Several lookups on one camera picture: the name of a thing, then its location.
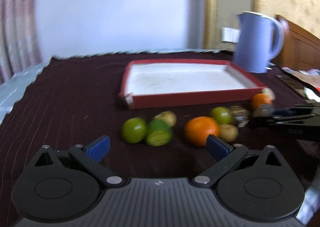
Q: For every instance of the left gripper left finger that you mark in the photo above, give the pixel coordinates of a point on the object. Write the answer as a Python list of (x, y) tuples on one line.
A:
[(57, 186)]

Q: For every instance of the brown flat strip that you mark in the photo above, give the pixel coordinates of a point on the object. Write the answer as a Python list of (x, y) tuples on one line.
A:
[(292, 83)]

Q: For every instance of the green tomato with stem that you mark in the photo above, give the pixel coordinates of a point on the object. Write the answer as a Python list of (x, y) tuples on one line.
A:
[(134, 130)]

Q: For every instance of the brown kiwi fruit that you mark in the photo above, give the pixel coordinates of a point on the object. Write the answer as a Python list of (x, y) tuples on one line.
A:
[(168, 117), (228, 132)]

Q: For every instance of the wooden headboard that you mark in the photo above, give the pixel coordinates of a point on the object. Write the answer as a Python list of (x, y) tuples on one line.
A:
[(300, 49)]

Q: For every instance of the pink patterned curtain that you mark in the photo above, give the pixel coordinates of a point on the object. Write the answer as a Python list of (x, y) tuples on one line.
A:
[(19, 41)]

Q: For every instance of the blue electric kettle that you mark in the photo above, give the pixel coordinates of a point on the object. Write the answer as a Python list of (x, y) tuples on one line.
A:
[(261, 40)]

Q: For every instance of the white wall switch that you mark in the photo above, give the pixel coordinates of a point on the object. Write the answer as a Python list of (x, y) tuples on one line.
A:
[(230, 35)]

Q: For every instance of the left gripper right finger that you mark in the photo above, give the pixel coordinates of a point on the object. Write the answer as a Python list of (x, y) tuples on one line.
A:
[(255, 185)]

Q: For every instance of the red tray white inside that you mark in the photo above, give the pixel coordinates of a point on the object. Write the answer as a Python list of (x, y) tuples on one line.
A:
[(152, 83)]

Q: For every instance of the dark striped table cloth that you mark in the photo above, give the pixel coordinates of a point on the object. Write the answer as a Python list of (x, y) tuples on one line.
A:
[(75, 101)]

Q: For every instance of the light blue checked sheet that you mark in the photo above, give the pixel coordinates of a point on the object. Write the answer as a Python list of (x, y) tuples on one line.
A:
[(13, 90)]

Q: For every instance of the large orange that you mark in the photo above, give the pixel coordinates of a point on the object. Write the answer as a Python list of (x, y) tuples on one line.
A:
[(198, 129)]

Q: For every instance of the green cucumber piece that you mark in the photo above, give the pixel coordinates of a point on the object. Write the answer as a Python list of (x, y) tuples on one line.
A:
[(158, 133)]

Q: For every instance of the printed paper package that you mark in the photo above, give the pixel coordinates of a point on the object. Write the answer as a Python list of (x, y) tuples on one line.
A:
[(308, 78)]

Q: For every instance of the dark sugarcane piece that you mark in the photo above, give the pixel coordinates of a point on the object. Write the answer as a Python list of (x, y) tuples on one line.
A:
[(264, 110), (240, 116)]

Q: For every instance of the small orange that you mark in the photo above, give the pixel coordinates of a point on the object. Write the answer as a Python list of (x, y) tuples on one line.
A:
[(260, 99)]

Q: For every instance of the gold picture frame moulding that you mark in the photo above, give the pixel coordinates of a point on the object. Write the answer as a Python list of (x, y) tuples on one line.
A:
[(210, 19)]

